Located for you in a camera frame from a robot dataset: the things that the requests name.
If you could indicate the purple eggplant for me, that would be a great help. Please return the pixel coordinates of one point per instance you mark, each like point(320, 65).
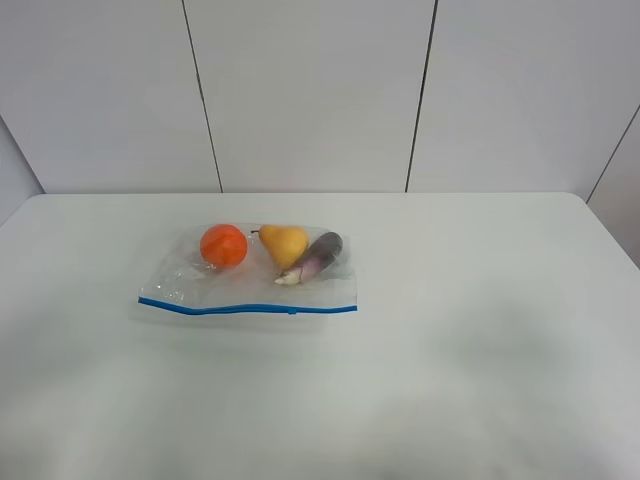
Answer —
point(321, 254)

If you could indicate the clear zip bag blue zipper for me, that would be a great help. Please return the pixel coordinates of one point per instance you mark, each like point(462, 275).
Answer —
point(185, 284)

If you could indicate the orange fruit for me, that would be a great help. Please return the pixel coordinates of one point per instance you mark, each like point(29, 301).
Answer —
point(223, 246)

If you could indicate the yellow pear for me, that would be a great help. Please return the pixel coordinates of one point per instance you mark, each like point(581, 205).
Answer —
point(285, 244)

